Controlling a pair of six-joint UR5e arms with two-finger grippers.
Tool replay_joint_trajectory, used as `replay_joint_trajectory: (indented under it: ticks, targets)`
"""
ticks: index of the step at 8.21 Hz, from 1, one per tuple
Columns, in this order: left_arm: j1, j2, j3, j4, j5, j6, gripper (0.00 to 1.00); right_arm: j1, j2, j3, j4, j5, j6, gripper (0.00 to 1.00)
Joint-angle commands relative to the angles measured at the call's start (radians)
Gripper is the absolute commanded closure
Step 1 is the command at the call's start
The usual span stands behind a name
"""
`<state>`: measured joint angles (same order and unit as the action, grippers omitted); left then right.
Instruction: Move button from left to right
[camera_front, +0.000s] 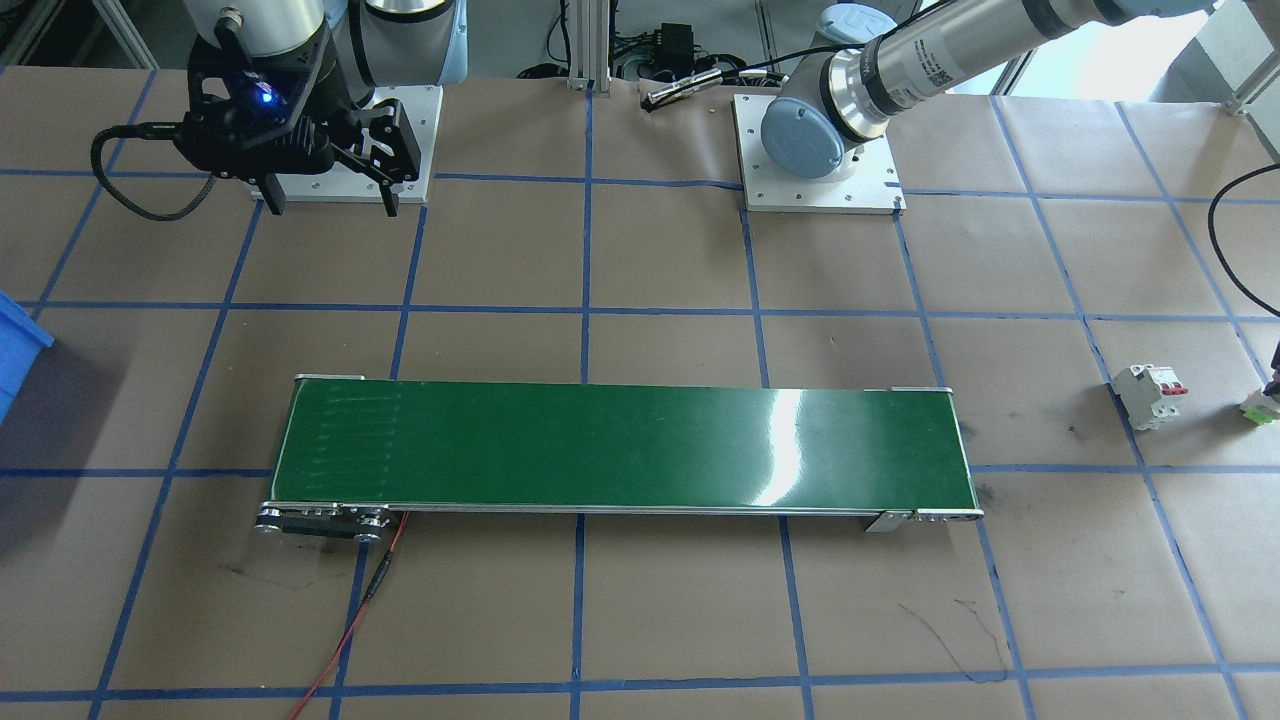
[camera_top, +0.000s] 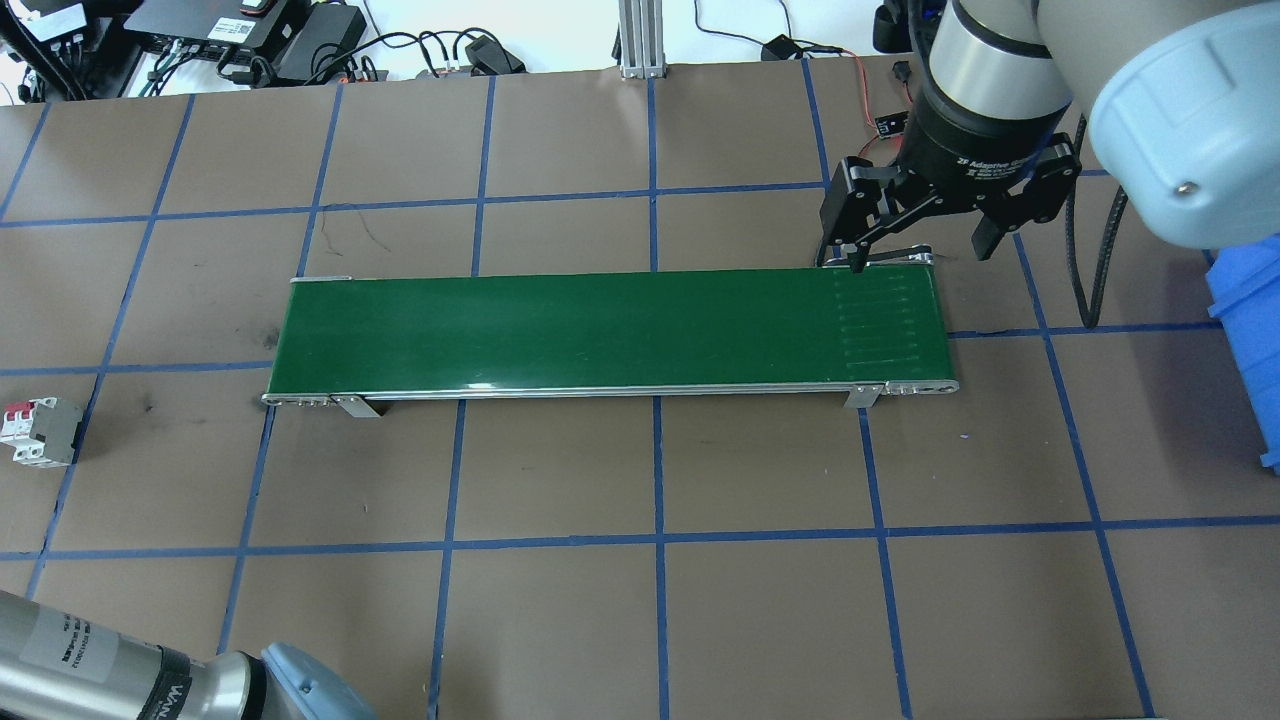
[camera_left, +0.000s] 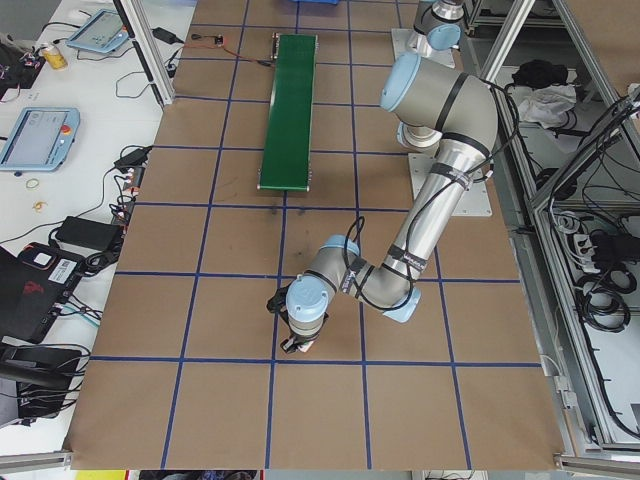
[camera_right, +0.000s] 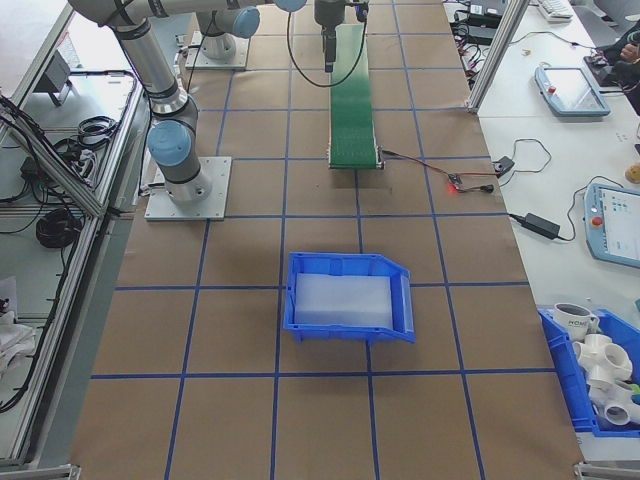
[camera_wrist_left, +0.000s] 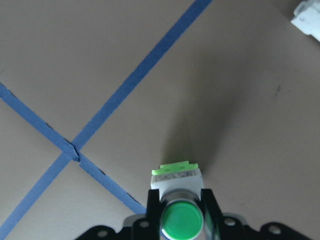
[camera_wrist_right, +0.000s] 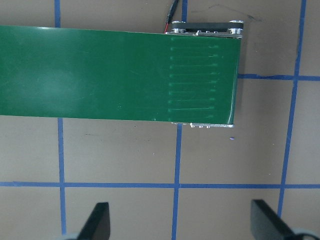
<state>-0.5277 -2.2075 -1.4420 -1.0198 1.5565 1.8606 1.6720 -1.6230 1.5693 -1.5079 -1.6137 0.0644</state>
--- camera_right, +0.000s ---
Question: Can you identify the green conveyor belt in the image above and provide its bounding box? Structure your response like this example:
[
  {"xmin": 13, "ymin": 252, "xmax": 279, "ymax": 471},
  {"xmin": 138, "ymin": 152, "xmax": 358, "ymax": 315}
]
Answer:
[{"xmin": 326, "ymin": 23, "xmax": 387, "ymax": 172}]

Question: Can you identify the black power adapter brick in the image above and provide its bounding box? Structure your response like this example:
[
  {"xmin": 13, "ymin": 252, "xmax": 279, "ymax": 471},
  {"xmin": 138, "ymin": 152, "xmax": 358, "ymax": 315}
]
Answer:
[{"xmin": 522, "ymin": 212, "xmax": 562, "ymax": 239}]

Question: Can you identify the teach pendant lit screen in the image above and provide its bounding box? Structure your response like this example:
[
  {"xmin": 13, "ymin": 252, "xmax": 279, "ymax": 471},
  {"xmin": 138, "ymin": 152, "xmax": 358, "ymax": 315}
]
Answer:
[{"xmin": 579, "ymin": 179, "xmax": 640, "ymax": 266}]

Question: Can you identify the black adapter cable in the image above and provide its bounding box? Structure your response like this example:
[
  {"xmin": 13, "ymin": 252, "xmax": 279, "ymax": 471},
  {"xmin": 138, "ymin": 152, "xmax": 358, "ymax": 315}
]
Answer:
[{"xmin": 507, "ymin": 187, "xmax": 586, "ymax": 243}]

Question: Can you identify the white crumpled cloth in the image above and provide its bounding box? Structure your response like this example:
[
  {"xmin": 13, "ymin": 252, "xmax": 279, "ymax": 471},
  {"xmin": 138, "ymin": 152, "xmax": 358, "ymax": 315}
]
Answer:
[{"xmin": 0, "ymin": 277, "xmax": 39, "ymax": 371}]

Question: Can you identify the white keyboard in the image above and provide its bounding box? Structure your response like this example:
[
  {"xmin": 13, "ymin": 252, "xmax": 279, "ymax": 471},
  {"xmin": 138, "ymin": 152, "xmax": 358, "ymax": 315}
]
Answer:
[{"xmin": 537, "ymin": 0, "xmax": 574, "ymax": 24}]

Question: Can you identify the white printed mug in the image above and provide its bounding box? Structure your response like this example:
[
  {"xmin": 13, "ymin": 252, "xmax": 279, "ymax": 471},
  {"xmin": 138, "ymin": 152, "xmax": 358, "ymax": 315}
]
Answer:
[{"xmin": 552, "ymin": 302, "xmax": 601, "ymax": 337}]

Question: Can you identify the blue bin with fittings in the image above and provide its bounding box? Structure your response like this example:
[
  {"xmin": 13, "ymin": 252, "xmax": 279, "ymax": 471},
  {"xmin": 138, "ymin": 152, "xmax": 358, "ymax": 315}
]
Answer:
[{"xmin": 537, "ymin": 307, "xmax": 640, "ymax": 439}]

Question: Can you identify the white PVC cross fitting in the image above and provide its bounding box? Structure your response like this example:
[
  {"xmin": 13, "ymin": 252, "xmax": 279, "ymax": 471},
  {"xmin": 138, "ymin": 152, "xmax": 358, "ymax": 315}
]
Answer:
[{"xmin": 572, "ymin": 333, "xmax": 634, "ymax": 381}]

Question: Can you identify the teach pendant blank screen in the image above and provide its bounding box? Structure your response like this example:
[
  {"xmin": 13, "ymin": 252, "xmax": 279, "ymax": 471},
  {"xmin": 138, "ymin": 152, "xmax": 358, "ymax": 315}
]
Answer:
[{"xmin": 533, "ymin": 63, "xmax": 611, "ymax": 119}]

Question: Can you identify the black coiled cable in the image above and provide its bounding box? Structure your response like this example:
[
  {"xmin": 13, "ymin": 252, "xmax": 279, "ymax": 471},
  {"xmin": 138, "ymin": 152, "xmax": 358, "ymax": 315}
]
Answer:
[
  {"xmin": 34, "ymin": 207, "xmax": 84, "ymax": 250},
  {"xmin": 77, "ymin": 117, "xmax": 119, "ymax": 147}
]

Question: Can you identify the red and black conveyor wire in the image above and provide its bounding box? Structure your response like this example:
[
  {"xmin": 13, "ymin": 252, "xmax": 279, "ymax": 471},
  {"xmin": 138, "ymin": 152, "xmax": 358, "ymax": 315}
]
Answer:
[{"xmin": 380, "ymin": 147, "xmax": 454, "ymax": 179}]

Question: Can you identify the black electronics board with wires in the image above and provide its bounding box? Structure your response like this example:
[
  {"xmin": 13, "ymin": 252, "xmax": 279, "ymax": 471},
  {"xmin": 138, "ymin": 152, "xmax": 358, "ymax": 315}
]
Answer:
[{"xmin": 583, "ymin": 52, "xmax": 626, "ymax": 92}]

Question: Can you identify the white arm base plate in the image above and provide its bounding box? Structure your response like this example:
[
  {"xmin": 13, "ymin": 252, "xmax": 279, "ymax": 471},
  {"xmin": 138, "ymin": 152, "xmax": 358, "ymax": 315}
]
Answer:
[
  {"xmin": 184, "ymin": 32, "xmax": 251, "ymax": 71},
  {"xmin": 144, "ymin": 155, "xmax": 234, "ymax": 222}
]

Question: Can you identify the black power supply unit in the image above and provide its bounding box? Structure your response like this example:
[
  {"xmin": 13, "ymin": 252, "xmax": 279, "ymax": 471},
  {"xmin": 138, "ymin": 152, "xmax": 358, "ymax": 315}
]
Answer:
[{"xmin": 467, "ymin": 0, "xmax": 506, "ymax": 29}]

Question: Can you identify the blue open-front storage bin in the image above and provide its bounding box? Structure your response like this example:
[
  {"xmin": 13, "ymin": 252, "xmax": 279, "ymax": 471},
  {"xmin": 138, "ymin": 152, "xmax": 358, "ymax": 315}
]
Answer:
[{"xmin": 282, "ymin": 251, "xmax": 417, "ymax": 346}]

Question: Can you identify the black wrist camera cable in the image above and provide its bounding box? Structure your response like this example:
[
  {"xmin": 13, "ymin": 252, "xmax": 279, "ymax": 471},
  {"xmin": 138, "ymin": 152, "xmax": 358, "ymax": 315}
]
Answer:
[{"xmin": 286, "ymin": 0, "xmax": 370, "ymax": 89}]

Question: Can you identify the slanted aluminium profile post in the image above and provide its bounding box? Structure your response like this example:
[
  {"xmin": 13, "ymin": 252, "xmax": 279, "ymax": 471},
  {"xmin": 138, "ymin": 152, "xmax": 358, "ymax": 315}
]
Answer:
[{"xmin": 467, "ymin": 0, "xmax": 524, "ymax": 115}]

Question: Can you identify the thin switch box cable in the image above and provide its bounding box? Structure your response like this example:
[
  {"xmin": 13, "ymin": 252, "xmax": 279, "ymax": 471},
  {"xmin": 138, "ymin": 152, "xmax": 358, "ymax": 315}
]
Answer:
[{"xmin": 498, "ymin": 138, "xmax": 553, "ymax": 187}]

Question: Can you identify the white PVC elbow fitting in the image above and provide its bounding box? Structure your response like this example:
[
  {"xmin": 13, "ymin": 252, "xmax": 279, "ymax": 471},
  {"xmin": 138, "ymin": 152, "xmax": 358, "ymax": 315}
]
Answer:
[{"xmin": 587, "ymin": 377, "xmax": 640, "ymax": 429}]

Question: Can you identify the V-shaped metal bar frame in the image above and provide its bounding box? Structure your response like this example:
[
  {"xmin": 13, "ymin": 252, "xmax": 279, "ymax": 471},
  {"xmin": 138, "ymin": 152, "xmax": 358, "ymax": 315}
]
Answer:
[{"xmin": 0, "ymin": 0, "xmax": 151, "ymax": 471}]

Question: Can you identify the grey box on stand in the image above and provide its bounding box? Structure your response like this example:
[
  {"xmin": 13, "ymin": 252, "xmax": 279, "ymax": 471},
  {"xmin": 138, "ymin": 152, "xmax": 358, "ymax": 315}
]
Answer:
[{"xmin": 32, "ymin": 49, "xmax": 74, "ymax": 106}]

